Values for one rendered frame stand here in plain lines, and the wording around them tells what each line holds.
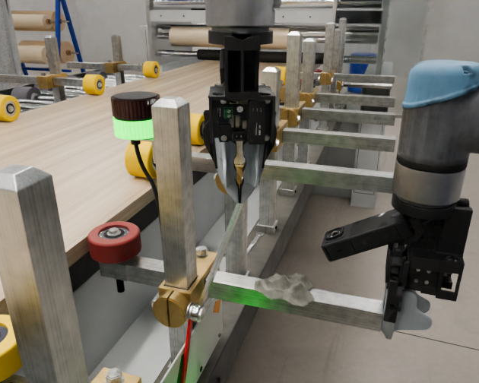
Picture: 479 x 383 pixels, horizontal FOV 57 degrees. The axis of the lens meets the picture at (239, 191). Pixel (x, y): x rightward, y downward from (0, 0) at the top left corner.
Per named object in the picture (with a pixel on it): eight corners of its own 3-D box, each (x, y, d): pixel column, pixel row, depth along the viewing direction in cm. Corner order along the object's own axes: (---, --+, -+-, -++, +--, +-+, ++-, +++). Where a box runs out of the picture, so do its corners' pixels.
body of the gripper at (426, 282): (455, 308, 52) (476, 216, 47) (379, 294, 54) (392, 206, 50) (448, 273, 59) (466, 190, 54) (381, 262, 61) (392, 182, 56)
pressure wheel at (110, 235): (153, 281, 76) (148, 222, 71) (129, 309, 69) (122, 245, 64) (113, 273, 78) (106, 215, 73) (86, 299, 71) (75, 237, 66)
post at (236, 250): (246, 299, 95) (249, 71, 76) (242, 309, 92) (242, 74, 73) (231, 296, 96) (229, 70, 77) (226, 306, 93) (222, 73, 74)
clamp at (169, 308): (220, 279, 72) (220, 252, 70) (185, 332, 60) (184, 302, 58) (188, 273, 74) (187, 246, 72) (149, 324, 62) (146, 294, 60)
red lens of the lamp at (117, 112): (169, 110, 57) (168, 93, 56) (146, 121, 52) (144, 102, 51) (128, 107, 59) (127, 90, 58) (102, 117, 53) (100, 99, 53)
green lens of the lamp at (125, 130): (170, 129, 58) (169, 112, 57) (148, 141, 53) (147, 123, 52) (130, 125, 60) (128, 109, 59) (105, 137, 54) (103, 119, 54)
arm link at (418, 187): (395, 169, 48) (395, 148, 55) (390, 207, 50) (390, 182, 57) (471, 177, 46) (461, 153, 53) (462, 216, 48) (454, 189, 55)
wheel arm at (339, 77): (394, 82, 189) (395, 74, 188) (394, 83, 186) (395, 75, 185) (280, 77, 203) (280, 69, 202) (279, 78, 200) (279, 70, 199)
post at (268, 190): (274, 251, 117) (280, 65, 99) (271, 257, 114) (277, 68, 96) (261, 249, 118) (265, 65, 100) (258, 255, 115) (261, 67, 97)
